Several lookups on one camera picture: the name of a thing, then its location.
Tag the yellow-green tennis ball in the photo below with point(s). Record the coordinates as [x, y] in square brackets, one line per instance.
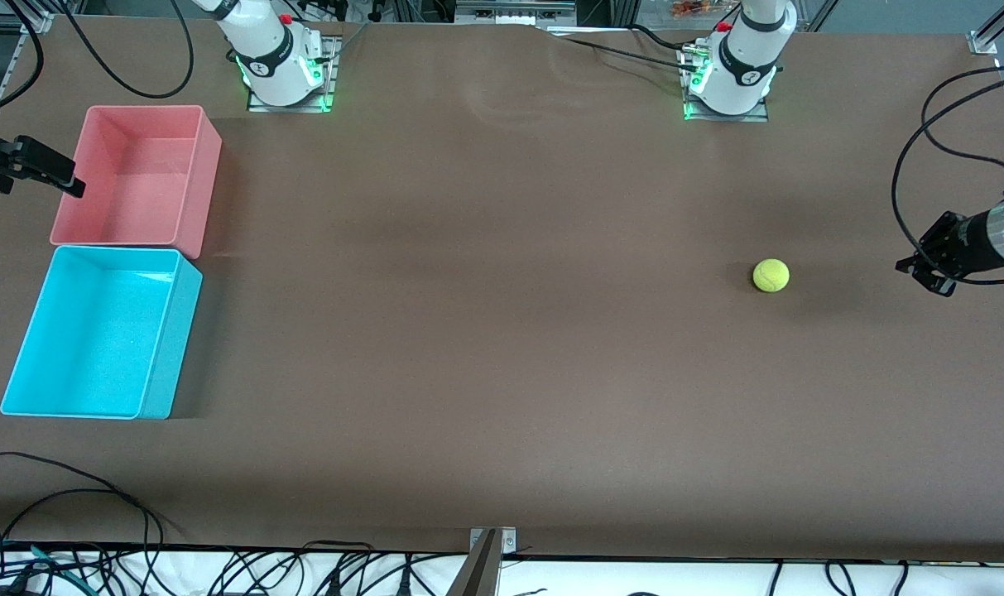
[771, 276]

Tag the aluminium frame crossbar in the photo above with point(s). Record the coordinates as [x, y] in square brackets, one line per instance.
[514, 10]

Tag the grey metal bar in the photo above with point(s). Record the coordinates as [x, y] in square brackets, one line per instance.
[477, 571]

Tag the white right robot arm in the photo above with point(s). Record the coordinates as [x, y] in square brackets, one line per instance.
[270, 58]

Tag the pink plastic bin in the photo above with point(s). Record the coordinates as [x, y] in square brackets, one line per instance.
[137, 182]

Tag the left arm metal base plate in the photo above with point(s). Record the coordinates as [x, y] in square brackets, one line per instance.
[758, 116]

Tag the brown table cover sheet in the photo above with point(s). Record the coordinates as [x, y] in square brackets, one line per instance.
[502, 331]

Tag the small metal table bracket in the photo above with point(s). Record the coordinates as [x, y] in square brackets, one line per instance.
[508, 538]

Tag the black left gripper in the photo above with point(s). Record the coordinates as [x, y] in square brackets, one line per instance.
[967, 242]

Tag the blue plastic bin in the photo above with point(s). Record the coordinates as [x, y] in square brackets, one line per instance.
[96, 331]

